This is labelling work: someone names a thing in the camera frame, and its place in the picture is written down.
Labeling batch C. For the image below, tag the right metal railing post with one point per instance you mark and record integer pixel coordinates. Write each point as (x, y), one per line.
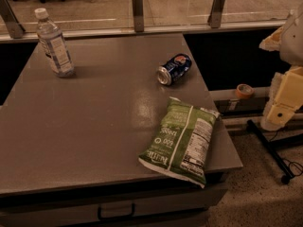
(216, 13)

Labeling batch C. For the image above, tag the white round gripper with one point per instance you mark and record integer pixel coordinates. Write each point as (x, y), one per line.
(294, 42)

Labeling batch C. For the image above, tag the green jalapeno chip bag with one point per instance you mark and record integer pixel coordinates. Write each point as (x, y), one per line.
(181, 144)

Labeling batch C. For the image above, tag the black stand base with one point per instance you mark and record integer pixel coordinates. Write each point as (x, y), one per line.
(291, 169)

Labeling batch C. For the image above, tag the left metal railing post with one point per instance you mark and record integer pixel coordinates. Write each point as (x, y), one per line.
(15, 29)

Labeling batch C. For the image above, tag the middle metal railing post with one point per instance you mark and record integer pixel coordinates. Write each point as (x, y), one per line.
(138, 15)

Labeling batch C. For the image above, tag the clear plastic water bottle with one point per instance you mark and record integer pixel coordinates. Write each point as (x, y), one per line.
(53, 43)

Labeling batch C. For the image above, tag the metal railing post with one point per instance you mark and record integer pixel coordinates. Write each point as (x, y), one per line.
(138, 15)
(15, 29)
(216, 13)

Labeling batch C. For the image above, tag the black drawer handle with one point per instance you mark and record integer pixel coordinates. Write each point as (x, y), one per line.
(115, 211)

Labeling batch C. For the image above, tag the orange tape roll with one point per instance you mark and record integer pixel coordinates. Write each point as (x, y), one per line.
(244, 91)

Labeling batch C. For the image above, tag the blue pepsi soda can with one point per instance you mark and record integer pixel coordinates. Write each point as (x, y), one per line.
(174, 69)

